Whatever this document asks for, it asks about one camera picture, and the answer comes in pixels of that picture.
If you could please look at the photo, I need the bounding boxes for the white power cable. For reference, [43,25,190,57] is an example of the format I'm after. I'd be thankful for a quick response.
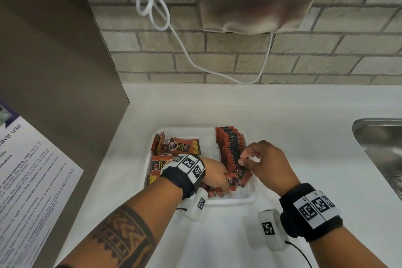
[135,0,274,85]

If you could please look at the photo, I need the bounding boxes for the white plastic tray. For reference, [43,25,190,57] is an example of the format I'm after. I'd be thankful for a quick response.
[143,126,257,206]

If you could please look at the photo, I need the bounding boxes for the black wristband with markers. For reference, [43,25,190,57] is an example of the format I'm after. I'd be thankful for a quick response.
[278,183,345,243]
[159,153,206,200]

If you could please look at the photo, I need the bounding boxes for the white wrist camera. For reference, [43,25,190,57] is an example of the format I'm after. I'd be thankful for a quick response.
[249,208,290,252]
[182,189,210,222]

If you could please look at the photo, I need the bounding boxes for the black right wristband with markers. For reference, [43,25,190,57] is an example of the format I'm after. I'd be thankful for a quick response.
[278,183,345,243]

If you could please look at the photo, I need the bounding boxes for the black left wristband with markers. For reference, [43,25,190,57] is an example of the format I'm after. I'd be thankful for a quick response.
[159,153,206,200]

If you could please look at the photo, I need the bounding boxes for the stainless steel sink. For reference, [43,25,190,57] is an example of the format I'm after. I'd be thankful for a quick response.
[351,118,402,203]

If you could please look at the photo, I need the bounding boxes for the person's left forearm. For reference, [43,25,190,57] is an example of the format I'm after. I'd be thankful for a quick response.
[56,179,183,268]

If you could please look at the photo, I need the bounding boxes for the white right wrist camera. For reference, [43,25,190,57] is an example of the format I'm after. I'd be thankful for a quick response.
[249,208,290,252]

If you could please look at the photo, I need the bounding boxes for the person's left hand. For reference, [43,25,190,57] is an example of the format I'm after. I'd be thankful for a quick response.
[200,156,236,198]

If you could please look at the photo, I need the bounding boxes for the row of upright red packets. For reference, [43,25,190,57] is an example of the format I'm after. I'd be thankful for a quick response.
[215,125,246,172]

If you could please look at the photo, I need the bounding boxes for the person's right hand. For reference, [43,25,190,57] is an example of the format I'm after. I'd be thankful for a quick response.
[238,140,302,197]

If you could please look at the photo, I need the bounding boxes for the pile of loose red packets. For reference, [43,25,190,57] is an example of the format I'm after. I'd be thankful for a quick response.
[146,132,201,186]

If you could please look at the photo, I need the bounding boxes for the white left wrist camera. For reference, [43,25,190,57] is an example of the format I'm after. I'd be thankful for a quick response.
[182,189,210,222]

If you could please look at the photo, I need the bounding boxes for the grey metal cabinet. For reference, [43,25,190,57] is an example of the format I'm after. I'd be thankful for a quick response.
[0,0,131,268]

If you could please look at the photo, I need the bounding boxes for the printed paper notice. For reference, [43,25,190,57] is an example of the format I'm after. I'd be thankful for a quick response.
[0,101,85,256]

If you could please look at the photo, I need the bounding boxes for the person's right forearm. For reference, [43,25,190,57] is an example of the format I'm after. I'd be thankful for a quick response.
[309,225,394,268]

